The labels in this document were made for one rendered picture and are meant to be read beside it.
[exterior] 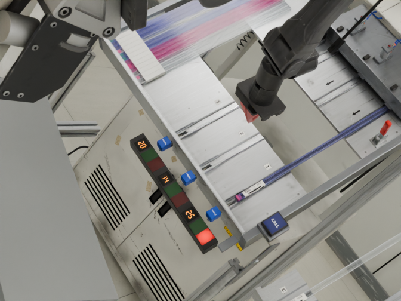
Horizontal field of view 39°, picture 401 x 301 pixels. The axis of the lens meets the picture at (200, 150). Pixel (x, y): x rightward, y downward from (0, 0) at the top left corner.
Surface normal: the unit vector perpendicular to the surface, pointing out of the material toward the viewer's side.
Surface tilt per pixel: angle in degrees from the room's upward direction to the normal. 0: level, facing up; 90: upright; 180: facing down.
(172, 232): 90
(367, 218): 90
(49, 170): 0
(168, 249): 90
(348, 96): 43
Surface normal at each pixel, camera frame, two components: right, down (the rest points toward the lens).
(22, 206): 0.61, -0.65
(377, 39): 0.07, -0.45
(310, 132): -0.57, 0.04
